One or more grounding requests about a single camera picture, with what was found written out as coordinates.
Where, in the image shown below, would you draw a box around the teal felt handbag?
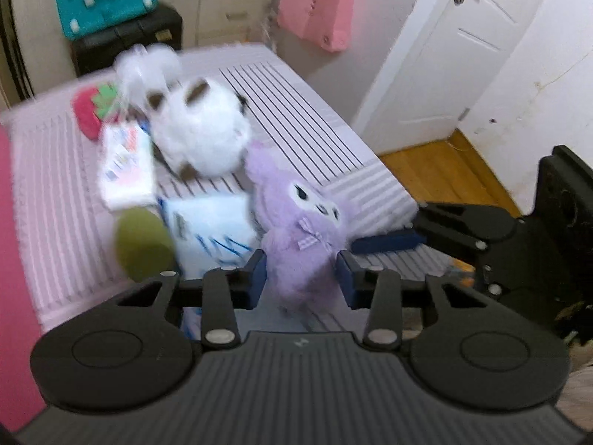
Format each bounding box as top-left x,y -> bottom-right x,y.
52,0 -> 159,40

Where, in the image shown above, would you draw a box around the white panda plush toy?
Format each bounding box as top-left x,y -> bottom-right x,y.
141,76 -> 253,181

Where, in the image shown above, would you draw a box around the pink hanging bag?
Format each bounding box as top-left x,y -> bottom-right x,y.
277,0 -> 325,40
310,0 -> 357,53

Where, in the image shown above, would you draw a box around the beige wardrobe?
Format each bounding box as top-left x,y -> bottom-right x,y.
195,0 -> 279,47

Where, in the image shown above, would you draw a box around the red strawberry plush toy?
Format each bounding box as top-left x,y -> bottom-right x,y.
72,82 -> 122,140

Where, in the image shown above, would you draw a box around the green plush ball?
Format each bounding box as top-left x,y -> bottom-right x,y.
115,206 -> 177,283

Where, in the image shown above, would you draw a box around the white fluffy plush toy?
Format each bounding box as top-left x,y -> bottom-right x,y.
115,44 -> 182,100

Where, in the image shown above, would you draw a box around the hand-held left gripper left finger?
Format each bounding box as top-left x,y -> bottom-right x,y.
113,249 -> 268,350

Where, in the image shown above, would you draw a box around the white printed packet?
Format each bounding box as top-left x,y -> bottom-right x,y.
99,122 -> 157,209

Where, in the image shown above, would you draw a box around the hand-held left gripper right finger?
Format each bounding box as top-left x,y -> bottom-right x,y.
336,250 -> 496,350

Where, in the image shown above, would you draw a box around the pink storage box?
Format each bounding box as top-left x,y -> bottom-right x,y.
0,127 -> 44,432

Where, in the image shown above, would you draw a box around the white door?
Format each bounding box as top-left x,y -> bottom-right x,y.
352,0 -> 557,156

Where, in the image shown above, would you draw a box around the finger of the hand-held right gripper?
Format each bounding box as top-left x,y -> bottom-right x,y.
411,201 -> 517,242
351,222 -> 489,260

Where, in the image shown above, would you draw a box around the blue print tissue pack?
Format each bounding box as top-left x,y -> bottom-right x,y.
158,194 -> 262,339

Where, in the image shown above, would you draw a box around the black suitcase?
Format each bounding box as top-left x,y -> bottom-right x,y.
69,4 -> 183,77

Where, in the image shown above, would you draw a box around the purple plush toy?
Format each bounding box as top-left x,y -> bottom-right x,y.
245,141 -> 355,316

